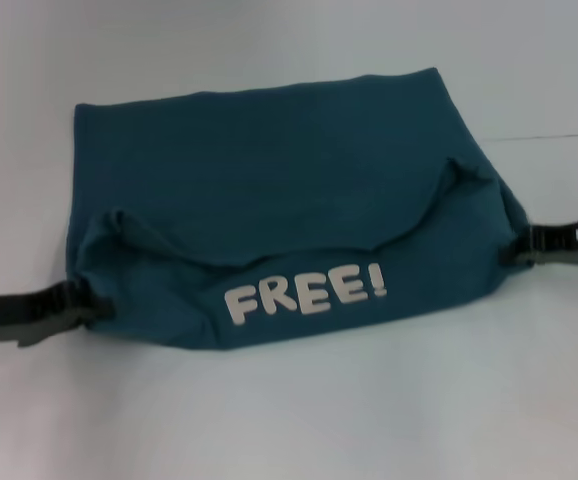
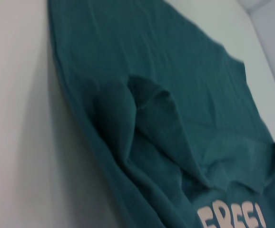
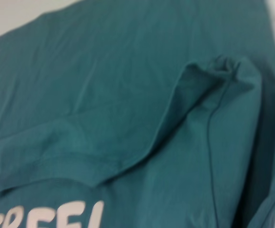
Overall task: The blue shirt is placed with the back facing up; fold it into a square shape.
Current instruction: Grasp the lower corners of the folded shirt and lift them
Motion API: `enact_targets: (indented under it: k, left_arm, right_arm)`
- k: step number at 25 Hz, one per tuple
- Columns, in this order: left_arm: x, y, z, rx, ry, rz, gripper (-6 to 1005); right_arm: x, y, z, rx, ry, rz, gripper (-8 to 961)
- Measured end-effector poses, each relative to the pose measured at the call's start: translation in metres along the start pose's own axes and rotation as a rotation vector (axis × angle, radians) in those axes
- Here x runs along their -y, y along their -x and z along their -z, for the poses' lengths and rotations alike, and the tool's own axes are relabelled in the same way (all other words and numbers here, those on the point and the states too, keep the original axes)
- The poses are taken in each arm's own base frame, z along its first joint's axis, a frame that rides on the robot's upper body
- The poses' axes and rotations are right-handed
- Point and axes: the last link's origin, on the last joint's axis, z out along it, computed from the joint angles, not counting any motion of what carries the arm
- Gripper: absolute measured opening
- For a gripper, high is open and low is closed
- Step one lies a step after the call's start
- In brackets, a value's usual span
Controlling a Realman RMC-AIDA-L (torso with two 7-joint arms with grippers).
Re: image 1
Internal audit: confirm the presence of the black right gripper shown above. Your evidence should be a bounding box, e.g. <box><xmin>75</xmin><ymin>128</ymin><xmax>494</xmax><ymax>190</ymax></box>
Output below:
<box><xmin>498</xmin><ymin>219</ymin><xmax>578</xmax><ymax>269</ymax></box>

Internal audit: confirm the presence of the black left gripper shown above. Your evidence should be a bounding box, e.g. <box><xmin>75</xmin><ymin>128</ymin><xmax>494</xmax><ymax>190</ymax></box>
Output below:
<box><xmin>0</xmin><ymin>280</ymin><xmax>115</xmax><ymax>349</ymax></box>

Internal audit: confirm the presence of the teal blue shirt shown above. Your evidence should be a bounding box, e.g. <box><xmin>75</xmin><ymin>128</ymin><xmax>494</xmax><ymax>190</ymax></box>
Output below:
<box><xmin>68</xmin><ymin>67</ymin><xmax>533</xmax><ymax>354</ymax></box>

